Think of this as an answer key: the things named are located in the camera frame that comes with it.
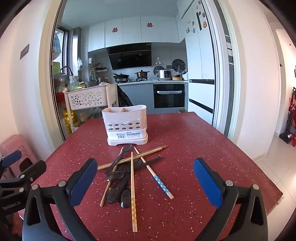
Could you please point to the red paper decal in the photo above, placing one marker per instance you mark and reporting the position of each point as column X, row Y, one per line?
column 114, row 30
column 149, row 24

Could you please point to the black kitchen faucet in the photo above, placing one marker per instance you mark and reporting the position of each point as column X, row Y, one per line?
column 67, row 68

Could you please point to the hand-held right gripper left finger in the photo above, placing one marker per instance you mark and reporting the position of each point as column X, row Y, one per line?
column 83, row 183

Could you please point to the large round black rack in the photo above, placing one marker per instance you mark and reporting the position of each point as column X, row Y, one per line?
column 179, row 64

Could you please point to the black built-in oven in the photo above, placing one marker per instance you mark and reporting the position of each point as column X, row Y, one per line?
column 168, row 96

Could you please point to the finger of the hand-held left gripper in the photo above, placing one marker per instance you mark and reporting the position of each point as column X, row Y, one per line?
column 32, row 171
column 11, row 158

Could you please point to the gas stove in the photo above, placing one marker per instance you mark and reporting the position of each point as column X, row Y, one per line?
column 141, row 80

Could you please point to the grey wall panel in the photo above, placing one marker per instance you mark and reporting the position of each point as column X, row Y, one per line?
column 24, row 51

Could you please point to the white perforated storage cart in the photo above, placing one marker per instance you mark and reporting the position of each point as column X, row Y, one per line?
column 90, row 97

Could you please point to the dark metal spoon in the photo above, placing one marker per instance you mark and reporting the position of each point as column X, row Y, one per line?
column 115, row 176
column 111, row 197
column 126, row 148
column 126, row 199

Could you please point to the upright vacuum cleaner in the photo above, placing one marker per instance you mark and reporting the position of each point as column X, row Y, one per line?
column 289, row 129

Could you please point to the black range hood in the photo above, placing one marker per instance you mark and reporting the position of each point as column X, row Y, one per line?
column 129, row 55

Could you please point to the wooden tray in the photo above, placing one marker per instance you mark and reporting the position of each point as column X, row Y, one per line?
column 177, row 78

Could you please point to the metal cooking pot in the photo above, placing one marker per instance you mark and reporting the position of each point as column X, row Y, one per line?
column 141, row 74

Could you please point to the green plastic bin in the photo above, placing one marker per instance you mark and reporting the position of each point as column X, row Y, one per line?
column 56, row 68

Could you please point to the white sliding door frame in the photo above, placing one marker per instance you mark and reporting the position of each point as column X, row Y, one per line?
column 227, row 69

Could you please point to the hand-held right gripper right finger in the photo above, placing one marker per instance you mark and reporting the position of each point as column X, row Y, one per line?
column 208, row 183

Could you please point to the white refrigerator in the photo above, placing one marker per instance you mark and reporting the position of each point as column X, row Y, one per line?
column 198, row 58

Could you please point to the white plastic utensil holder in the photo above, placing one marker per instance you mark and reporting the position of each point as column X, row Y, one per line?
column 127, row 129

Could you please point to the silver rice cooker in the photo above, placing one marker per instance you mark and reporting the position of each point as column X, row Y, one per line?
column 165, row 74

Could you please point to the pink plastic stool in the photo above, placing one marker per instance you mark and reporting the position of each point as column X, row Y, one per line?
column 13, row 144

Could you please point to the white spice rack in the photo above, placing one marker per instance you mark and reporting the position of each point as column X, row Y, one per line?
column 99, row 74

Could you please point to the cardboard box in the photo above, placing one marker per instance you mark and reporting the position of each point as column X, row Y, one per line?
column 181, row 111

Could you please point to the grey base cabinets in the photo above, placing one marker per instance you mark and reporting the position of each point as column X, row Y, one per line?
column 136, row 97

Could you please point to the small round black rack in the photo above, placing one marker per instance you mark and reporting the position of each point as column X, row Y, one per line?
column 158, row 69

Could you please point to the metal pot lid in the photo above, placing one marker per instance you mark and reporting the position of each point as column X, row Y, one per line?
column 61, row 89

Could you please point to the gold foil package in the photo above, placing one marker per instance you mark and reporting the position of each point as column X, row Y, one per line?
column 69, row 118

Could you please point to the black wok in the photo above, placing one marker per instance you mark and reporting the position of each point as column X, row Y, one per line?
column 121, row 76

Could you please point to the white wall cabinets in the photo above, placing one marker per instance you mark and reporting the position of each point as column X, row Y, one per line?
column 134, row 30

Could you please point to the blue white carton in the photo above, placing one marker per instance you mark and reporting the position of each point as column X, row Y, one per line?
column 56, row 44

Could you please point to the blue patterned bamboo chopstick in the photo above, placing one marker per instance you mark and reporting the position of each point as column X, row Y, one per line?
column 161, row 185

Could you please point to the red plastic basket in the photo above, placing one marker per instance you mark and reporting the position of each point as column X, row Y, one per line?
column 59, row 97

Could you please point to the group of fridge magnets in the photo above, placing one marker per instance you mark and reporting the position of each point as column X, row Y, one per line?
column 204, row 24

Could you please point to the hanging clear plastic bag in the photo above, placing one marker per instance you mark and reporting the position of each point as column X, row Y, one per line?
column 79, row 62

